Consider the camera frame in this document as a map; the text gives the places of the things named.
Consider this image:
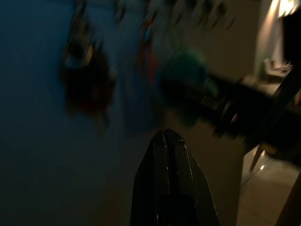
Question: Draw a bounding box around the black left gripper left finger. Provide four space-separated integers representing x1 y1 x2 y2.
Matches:
130 129 170 226

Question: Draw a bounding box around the dark key bunch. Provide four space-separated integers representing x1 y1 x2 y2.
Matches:
60 35 118 132

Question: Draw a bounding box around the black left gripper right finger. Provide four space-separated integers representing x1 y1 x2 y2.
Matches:
166 128 221 226

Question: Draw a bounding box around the wall key hook rack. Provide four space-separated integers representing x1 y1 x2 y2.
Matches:
162 0 238 31

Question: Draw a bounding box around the red and blue lanyard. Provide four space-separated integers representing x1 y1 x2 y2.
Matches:
135 14 158 81

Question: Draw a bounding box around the key bunch with green tag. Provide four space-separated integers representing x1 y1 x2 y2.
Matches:
159 47 219 125

